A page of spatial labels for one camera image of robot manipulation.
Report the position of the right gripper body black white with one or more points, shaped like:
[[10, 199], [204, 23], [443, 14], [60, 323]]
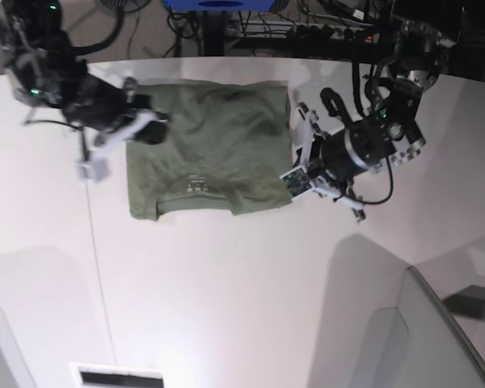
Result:
[[107, 117]]

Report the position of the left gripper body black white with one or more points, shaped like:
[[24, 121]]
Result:
[[327, 164]]

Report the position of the olive green t-shirt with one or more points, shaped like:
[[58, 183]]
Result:
[[225, 149]]

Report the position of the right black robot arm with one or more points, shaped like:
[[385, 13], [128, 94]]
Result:
[[46, 70]]

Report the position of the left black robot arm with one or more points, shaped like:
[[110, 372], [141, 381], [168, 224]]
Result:
[[394, 62]]

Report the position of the blue box with oval hole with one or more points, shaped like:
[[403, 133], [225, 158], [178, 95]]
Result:
[[219, 5]]

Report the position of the black power strip red light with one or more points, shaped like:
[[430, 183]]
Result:
[[323, 32]]

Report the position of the white curved panel right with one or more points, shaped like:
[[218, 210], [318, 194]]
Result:
[[417, 343]]

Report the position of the white panel left corner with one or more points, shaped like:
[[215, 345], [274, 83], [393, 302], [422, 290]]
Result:
[[14, 371]]

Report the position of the black table leg post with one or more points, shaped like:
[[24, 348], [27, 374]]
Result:
[[213, 26]]

